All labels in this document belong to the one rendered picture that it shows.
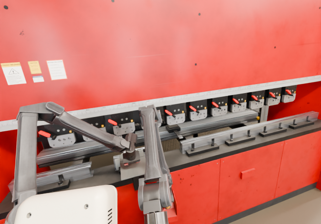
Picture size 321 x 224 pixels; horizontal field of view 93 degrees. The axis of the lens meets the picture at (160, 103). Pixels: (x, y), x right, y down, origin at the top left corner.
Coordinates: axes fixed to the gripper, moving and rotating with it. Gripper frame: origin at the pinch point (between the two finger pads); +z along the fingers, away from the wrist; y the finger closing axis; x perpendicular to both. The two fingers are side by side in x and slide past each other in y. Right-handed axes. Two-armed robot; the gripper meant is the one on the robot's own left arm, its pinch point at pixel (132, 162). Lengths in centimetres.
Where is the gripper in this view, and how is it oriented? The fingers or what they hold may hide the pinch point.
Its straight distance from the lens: 110.5
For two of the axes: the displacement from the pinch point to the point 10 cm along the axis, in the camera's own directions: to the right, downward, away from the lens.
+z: -0.7, 7.0, 7.1
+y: -9.6, 1.4, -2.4
